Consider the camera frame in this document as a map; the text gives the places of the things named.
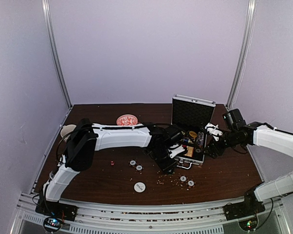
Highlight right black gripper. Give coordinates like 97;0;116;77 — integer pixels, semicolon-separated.
201;129;239;159

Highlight red playing card box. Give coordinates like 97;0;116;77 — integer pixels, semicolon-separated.
183;145;195;157

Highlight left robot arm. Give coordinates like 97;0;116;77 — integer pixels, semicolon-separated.
39;118;183;216

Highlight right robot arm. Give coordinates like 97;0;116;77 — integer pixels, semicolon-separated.
204;109;293;215

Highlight chip stack right in case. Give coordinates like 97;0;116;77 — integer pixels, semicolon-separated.
195;132;205;153

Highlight gold card decks in case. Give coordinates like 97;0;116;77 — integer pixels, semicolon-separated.
182;131;198;144

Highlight black white chip right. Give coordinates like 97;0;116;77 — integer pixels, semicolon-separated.
135;164;143;172

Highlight black white chip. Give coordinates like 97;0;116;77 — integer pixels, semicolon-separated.
180;175;187;182
129;160;137;167
135;164;143;172

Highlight black white chip front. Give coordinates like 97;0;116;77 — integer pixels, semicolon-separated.
180;175;187;182

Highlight black white chip left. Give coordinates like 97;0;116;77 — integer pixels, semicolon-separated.
129;160;137;167

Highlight aluminium poker case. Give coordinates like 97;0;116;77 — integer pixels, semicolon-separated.
171;95;216;170

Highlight white dealer button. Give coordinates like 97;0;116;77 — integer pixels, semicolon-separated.
133;182;146;193

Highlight black orange chip front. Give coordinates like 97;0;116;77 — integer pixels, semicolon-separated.
187;180;195;187

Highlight white orange patterned bowl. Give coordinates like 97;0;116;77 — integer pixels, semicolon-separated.
116;114;138;126

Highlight white floral ceramic mug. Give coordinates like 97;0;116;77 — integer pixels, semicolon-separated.
60;124;76;138

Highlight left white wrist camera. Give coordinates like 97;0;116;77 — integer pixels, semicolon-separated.
168;144;187;158

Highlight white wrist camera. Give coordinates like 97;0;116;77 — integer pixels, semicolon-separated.
168;144;187;158
205;123;223;141

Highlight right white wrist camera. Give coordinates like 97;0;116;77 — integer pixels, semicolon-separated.
205;123;223;141

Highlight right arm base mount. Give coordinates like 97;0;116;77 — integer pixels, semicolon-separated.
223;192;265;232

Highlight front aluminium rail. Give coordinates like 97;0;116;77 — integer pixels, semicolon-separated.
8;193;293;234

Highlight right aluminium frame post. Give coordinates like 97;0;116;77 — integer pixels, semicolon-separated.
226;0;257;110

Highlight aluminium frame post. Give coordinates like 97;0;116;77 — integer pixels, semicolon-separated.
226;0;257;110
41;0;73;110

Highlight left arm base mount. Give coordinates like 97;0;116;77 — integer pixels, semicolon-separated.
35;194;78;234

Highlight left aluminium frame post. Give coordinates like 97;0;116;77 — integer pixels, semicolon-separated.
41;0;73;110

